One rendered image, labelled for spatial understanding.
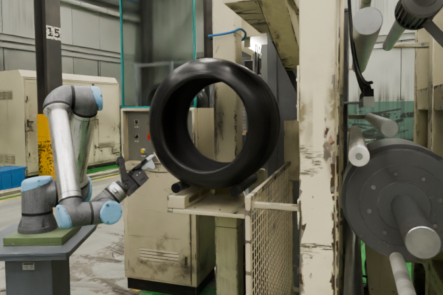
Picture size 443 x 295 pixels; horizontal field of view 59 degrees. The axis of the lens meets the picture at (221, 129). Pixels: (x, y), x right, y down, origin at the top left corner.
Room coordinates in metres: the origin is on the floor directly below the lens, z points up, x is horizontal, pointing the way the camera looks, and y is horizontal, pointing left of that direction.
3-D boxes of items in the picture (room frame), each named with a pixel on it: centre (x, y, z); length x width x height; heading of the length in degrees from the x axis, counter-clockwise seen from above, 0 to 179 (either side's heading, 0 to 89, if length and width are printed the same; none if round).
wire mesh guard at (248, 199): (1.56, -0.22, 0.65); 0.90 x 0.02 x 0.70; 162
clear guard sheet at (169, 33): (2.63, 0.42, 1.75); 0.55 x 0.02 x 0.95; 72
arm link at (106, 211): (1.54, 0.47, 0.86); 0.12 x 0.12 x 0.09; 32
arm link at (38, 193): (2.04, 0.96, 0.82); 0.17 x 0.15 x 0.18; 122
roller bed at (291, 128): (1.97, -0.41, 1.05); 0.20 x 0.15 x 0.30; 162
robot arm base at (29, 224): (2.03, 0.97, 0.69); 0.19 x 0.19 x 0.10
